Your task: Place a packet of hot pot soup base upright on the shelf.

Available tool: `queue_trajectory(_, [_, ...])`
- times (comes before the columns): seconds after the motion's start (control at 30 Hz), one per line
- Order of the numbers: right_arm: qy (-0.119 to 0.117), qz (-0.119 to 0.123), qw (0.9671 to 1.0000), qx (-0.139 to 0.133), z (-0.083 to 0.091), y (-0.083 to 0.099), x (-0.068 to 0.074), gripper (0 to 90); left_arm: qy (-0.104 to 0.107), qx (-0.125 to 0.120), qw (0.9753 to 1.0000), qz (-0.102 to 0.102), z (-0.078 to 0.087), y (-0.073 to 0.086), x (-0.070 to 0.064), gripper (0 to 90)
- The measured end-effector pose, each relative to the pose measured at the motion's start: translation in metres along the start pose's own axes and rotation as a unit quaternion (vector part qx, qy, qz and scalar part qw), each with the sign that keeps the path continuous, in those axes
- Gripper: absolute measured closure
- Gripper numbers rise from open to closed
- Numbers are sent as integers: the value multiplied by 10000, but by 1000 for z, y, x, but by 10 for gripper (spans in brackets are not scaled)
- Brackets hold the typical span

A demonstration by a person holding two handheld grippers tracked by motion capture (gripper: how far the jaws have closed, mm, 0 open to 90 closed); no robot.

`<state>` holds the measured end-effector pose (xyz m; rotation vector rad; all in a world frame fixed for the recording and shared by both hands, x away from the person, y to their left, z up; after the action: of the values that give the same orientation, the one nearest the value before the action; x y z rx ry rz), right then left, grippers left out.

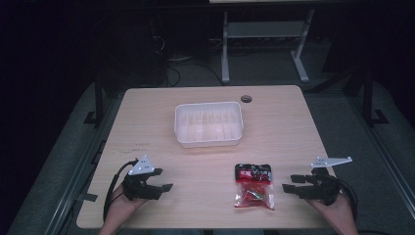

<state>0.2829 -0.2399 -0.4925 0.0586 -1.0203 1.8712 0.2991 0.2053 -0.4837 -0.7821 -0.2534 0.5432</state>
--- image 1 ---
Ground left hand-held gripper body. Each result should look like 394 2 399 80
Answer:
121 155 164 201

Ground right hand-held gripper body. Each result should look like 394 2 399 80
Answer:
295 156 353 207

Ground red and black snack packet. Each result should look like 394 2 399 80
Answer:
233 163 276 211

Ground white plastic container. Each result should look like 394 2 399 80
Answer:
173 101 245 149

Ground person's right hand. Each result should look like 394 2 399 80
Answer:
305 195 356 235

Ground person's left hand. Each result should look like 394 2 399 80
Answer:
110 184 147 227

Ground black metal stand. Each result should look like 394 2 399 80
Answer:
361 70 390 129

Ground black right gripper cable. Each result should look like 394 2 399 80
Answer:
337 177 359 223

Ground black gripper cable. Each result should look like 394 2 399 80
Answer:
103 159 140 223
337 177 359 223

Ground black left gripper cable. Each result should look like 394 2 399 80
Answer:
103 159 140 223

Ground black table edge bracket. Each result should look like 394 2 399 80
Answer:
76 192 99 203

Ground black floor cables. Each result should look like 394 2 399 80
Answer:
151 32 226 88

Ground white metal desk frame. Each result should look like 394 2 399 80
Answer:
220 8 316 85

